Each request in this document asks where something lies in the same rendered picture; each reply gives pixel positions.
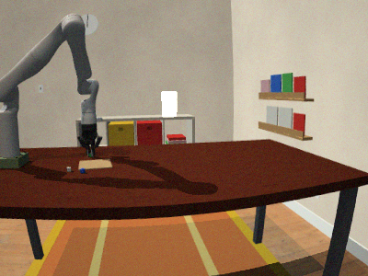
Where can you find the tan square mat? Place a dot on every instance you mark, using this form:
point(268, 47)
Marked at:
point(95, 164)

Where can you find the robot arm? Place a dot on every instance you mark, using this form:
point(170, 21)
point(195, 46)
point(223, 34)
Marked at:
point(72, 29)

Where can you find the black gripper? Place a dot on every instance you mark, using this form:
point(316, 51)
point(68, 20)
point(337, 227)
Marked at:
point(89, 133)

